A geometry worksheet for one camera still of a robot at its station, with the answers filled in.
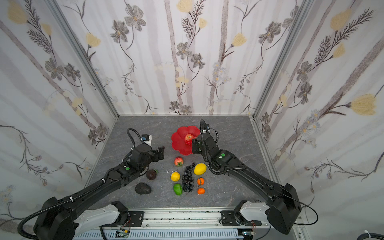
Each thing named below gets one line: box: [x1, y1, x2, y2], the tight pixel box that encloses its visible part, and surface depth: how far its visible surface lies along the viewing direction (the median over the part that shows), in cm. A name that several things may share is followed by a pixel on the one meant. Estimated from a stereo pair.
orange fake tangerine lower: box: [196, 187, 206, 195], surface depth 83 cm
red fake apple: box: [174, 156, 184, 167], surface depth 92 cm
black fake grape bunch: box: [181, 162, 196, 193], surface depth 85 cm
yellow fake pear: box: [170, 169, 181, 182], surface depth 87 cm
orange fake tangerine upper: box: [196, 177, 205, 186], surface depth 86 cm
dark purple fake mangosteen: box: [146, 169, 159, 180], surface depth 86 cm
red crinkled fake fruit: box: [184, 133, 194, 145], surface depth 101 cm
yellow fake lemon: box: [193, 163, 207, 176], surface depth 90 cm
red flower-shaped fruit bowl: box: [171, 125, 201, 156], surface depth 108 cm
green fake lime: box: [173, 183, 184, 196], surface depth 83 cm
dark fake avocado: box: [134, 182, 152, 195], surface depth 82 cm
